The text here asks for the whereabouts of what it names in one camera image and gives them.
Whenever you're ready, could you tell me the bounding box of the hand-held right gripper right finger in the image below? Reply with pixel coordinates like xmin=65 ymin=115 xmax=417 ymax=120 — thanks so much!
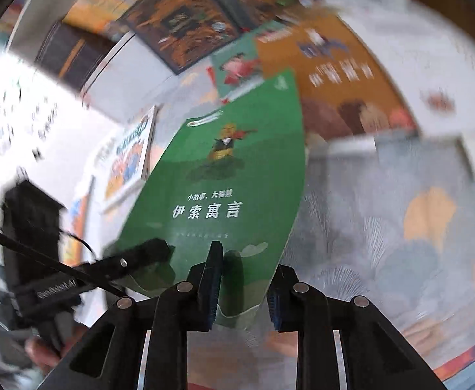
xmin=267 ymin=265 xmax=449 ymax=390

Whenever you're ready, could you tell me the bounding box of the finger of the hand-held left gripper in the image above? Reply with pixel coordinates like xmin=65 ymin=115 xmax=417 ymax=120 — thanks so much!
xmin=76 ymin=238 xmax=172 ymax=292

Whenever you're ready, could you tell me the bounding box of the green book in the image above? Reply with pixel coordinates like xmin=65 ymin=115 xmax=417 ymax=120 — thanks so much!
xmin=103 ymin=69 xmax=307 ymax=330

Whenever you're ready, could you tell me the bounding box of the orange picture book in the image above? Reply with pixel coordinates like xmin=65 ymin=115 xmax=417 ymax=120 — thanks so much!
xmin=61 ymin=195 xmax=90 ymax=269

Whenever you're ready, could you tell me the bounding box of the teal book with girl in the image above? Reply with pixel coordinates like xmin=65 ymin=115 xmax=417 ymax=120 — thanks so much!
xmin=208 ymin=20 xmax=288 ymax=103

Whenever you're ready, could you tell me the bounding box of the stack of thin books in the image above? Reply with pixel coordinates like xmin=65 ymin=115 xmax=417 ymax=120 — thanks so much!
xmin=89 ymin=106 xmax=159 ymax=212

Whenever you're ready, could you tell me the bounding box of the white bookshelf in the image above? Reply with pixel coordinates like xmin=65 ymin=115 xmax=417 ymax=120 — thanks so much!
xmin=10 ymin=0 xmax=141 ymax=104

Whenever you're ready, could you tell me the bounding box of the row of yellow books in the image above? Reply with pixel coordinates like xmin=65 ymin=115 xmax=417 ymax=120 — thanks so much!
xmin=63 ymin=0 xmax=173 ymax=41

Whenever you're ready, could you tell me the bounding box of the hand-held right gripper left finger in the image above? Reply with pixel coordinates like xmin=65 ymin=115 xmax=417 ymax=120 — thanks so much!
xmin=38 ymin=240 xmax=225 ymax=390

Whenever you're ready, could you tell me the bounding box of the black lettering wall sticker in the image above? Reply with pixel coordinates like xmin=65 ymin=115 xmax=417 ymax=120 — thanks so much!
xmin=24 ymin=95 xmax=63 ymax=143

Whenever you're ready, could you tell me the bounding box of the row of dark books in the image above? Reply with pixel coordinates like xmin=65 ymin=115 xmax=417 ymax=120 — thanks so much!
xmin=34 ymin=20 xmax=116 ymax=92

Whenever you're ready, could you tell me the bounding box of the plain white book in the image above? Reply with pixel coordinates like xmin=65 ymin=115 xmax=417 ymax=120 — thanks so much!
xmin=335 ymin=0 xmax=475 ymax=139

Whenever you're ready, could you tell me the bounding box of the person's left hand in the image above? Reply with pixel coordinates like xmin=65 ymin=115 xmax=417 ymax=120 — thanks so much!
xmin=24 ymin=323 xmax=89 ymax=372

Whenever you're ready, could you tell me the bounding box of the leaf-printed blanket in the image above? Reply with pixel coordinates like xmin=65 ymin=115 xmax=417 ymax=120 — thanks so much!
xmin=81 ymin=71 xmax=475 ymax=390

